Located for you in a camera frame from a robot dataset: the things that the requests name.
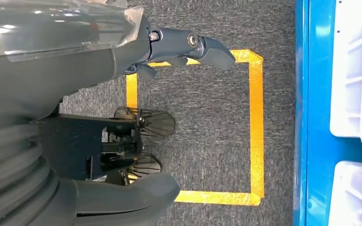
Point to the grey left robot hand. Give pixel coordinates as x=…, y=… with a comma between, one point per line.
x=43, y=62

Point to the blue metal shelf rack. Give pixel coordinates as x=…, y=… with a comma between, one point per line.
x=315, y=124

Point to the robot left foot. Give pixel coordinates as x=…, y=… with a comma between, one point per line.
x=159, y=123

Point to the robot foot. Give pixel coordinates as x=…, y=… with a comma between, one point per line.
x=146, y=167
x=159, y=123

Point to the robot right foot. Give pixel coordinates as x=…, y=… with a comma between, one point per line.
x=146, y=167

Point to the yellow floor tape square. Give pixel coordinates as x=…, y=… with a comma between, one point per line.
x=257, y=124

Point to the white plastic crate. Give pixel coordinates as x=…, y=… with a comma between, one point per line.
x=352, y=196
x=349, y=78

